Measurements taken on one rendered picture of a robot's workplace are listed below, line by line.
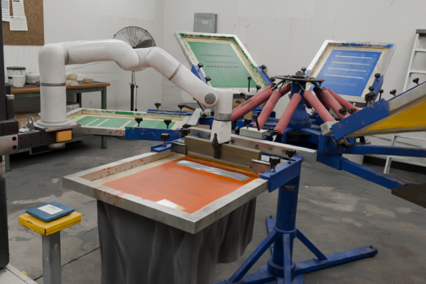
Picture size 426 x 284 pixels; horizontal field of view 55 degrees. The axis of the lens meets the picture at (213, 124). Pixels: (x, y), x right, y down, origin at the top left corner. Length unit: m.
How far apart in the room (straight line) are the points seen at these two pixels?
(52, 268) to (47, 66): 0.73
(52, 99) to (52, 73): 0.10
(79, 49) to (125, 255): 0.79
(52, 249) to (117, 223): 0.27
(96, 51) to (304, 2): 4.67
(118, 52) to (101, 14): 4.71
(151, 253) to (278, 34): 5.00
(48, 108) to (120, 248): 0.60
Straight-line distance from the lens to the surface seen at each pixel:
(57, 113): 1.72
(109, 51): 1.66
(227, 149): 1.78
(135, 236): 1.52
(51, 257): 1.40
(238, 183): 1.63
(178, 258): 1.43
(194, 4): 6.97
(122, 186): 1.56
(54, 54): 1.68
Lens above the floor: 1.49
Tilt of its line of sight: 11 degrees down
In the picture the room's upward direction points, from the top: 3 degrees clockwise
